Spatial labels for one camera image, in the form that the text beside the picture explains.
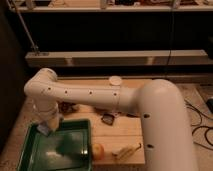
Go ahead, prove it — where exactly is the blue sponge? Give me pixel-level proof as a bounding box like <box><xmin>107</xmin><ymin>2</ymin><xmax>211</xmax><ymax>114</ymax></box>
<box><xmin>37</xmin><ymin>125</ymin><xmax>50</xmax><ymax>136</ymax></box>

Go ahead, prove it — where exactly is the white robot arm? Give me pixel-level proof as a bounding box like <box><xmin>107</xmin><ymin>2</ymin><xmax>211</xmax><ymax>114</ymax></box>
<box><xmin>24</xmin><ymin>68</ymin><xmax>199</xmax><ymax>171</ymax></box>

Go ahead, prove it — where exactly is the dark grape bunch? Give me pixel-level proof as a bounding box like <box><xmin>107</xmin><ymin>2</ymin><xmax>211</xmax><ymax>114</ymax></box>
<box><xmin>59</xmin><ymin>102</ymin><xmax>79</xmax><ymax>114</ymax></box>

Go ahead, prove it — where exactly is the green plastic tray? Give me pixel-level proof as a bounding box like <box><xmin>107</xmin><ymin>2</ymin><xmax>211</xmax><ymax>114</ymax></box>
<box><xmin>16</xmin><ymin>119</ymin><xmax>92</xmax><ymax>171</ymax></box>

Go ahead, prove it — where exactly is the small dark square object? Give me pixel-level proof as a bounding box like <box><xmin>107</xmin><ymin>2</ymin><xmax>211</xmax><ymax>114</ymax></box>
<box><xmin>101</xmin><ymin>113</ymin><xmax>115</xmax><ymax>125</ymax></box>

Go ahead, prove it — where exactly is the yellow apple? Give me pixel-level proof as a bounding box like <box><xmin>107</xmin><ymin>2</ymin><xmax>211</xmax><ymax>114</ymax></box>
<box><xmin>92</xmin><ymin>143</ymin><xmax>104</xmax><ymax>160</ymax></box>

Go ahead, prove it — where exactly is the wooden table board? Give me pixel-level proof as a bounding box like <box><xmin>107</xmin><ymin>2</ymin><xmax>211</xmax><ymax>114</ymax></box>
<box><xmin>38</xmin><ymin>78</ymin><xmax>156</xmax><ymax>166</ymax></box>

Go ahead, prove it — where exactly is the white cup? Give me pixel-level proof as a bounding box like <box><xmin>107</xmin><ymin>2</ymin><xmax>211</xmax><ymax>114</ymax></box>
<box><xmin>109</xmin><ymin>76</ymin><xmax>122</xmax><ymax>86</ymax></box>

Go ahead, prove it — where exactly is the pale wooden utensil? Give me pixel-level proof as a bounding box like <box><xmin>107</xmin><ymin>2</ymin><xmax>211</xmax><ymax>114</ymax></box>
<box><xmin>112</xmin><ymin>144</ymin><xmax>142</xmax><ymax>162</ymax></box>

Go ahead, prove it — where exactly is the metal stand pole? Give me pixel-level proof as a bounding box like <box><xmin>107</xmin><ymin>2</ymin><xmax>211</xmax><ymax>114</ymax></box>
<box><xmin>10</xmin><ymin>0</ymin><xmax>49</xmax><ymax>56</ymax></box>

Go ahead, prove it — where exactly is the dark handled kitchen tool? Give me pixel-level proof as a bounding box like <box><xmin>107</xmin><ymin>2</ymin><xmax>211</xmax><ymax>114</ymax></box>
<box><xmin>116</xmin><ymin>112</ymin><xmax>139</xmax><ymax>118</ymax></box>

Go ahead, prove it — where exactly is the white shelf rail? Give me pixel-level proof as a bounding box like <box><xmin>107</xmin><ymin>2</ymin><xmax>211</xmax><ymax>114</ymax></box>
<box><xmin>25</xmin><ymin>50</ymin><xmax>213</xmax><ymax>67</ymax></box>

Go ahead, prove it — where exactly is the black cable on floor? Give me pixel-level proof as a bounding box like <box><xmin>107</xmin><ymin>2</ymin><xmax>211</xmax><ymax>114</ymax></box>
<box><xmin>184</xmin><ymin>98</ymin><xmax>213</xmax><ymax>153</ymax></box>

